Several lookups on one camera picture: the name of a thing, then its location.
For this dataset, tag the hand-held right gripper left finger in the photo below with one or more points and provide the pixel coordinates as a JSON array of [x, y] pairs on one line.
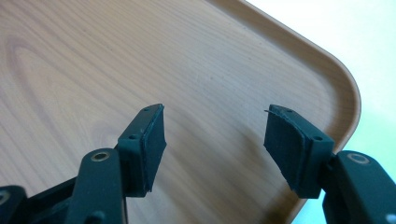
[[144, 149]]

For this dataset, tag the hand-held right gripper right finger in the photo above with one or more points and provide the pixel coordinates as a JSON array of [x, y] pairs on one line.
[[295, 152]]

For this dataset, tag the wooden tray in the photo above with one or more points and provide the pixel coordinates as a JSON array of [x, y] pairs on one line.
[[193, 77]]

